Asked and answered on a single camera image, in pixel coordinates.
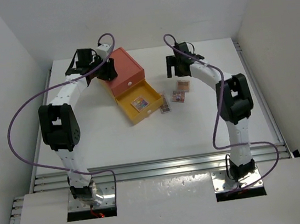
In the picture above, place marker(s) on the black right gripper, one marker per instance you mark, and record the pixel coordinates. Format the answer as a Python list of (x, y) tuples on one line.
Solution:
[(171, 61)]

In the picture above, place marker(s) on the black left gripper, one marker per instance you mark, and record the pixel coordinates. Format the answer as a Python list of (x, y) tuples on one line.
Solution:
[(109, 73)]

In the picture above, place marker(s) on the brown eyeshadow palette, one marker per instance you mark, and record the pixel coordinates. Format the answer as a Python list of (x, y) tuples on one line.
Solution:
[(183, 85)]

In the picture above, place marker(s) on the pink eyeshadow palette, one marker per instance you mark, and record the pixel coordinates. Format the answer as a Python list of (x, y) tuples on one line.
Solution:
[(178, 96)]

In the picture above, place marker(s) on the yellow drawer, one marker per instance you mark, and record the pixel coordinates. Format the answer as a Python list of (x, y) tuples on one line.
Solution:
[(140, 89)]

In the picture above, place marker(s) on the orange drawer box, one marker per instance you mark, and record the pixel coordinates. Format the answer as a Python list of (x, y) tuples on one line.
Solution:
[(129, 73)]

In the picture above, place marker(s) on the small clear eyeshadow palette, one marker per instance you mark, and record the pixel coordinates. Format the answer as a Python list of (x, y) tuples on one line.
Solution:
[(165, 108)]

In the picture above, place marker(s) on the colourful eyeshadow palette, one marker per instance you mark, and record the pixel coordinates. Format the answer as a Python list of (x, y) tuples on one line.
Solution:
[(140, 103)]

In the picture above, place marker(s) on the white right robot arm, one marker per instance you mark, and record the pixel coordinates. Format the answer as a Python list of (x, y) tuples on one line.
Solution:
[(234, 103)]

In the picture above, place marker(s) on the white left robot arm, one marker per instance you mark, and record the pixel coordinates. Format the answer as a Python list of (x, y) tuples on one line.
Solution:
[(59, 126)]

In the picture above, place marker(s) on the white front cover panel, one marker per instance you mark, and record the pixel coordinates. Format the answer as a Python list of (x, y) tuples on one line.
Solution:
[(182, 200)]

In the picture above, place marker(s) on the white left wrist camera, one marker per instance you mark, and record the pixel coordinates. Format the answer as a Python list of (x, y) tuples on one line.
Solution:
[(103, 50)]

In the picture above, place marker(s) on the aluminium frame rail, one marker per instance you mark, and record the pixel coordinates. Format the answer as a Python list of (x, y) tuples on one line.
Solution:
[(160, 167)]

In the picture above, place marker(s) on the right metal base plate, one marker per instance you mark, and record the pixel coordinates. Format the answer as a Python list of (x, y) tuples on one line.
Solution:
[(221, 182)]

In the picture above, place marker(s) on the metal base plate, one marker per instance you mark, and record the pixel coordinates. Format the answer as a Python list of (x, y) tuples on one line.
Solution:
[(221, 182), (104, 198)]

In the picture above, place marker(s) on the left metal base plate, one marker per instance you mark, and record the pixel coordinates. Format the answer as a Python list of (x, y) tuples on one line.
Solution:
[(104, 198)]

